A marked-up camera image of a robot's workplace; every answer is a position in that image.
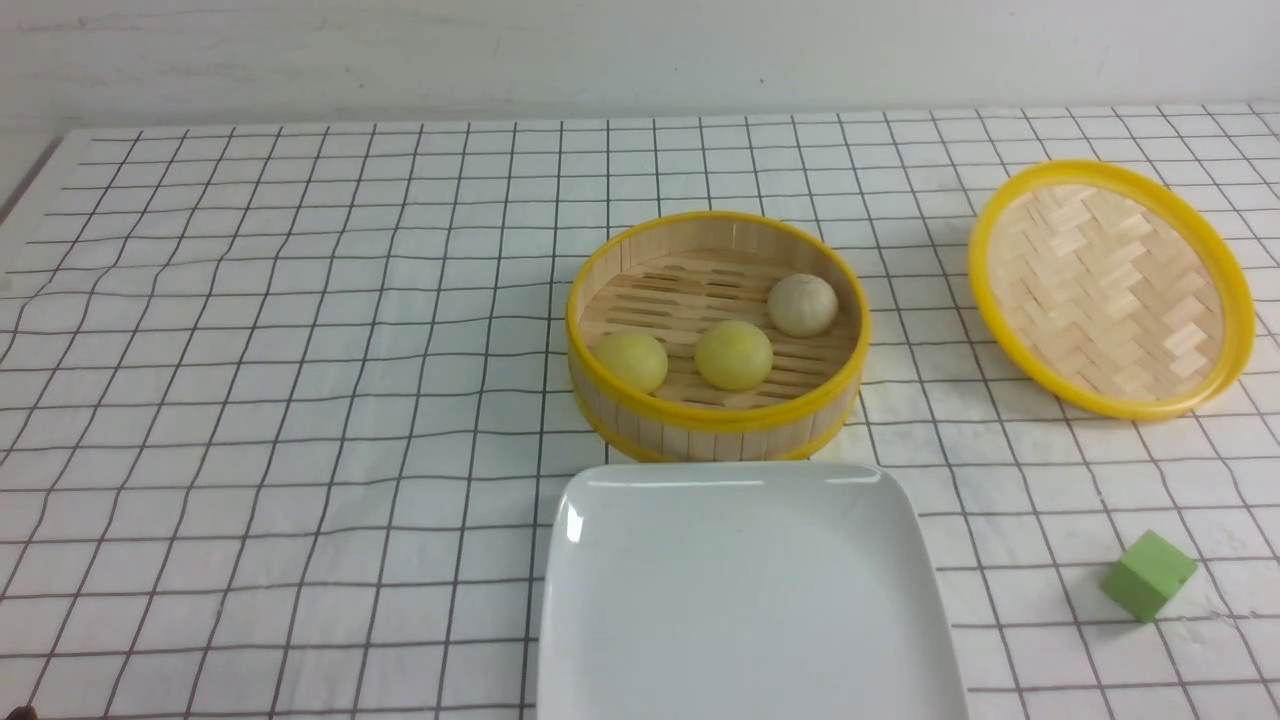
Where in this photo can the yellow steamed bun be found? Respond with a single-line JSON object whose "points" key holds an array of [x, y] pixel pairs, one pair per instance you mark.
{"points": [[734, 356], [635, 358]]}

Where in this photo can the white steamed bun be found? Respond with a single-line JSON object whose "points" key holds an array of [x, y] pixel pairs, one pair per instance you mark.
{"points": [[802, 305]]}

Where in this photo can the white square plate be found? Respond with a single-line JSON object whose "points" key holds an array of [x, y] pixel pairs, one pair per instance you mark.
{"points": [[742, 590]]}

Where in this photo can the bamboo steamer basket yellow rim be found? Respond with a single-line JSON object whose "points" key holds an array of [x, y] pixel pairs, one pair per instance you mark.
{"points": [[673, 278]]}

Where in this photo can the white grid tablecloth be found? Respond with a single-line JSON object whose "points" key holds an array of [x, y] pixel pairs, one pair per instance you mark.
{"points": [[286, 409]]}

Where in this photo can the bamboo steamer lid yellow rim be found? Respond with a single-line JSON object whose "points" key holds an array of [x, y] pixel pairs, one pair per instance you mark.
{"points": [[1110, 291]]}

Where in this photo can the green cube block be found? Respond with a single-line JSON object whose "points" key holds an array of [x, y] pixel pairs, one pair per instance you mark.
{"points": [[1147, 576]]}

